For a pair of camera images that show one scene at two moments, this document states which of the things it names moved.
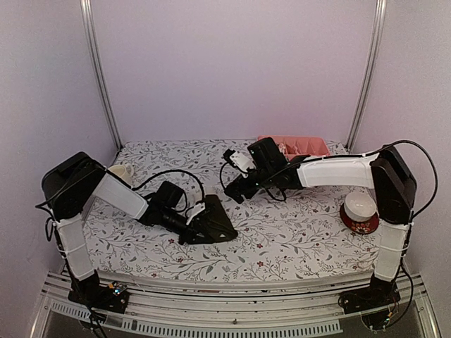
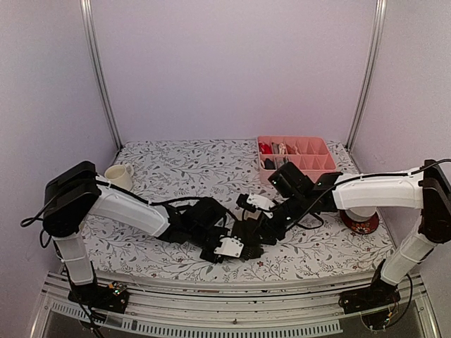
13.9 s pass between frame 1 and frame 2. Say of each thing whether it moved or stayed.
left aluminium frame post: stayed
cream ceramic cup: stayed
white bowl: stayed
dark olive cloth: moved
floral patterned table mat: stayed
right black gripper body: moved
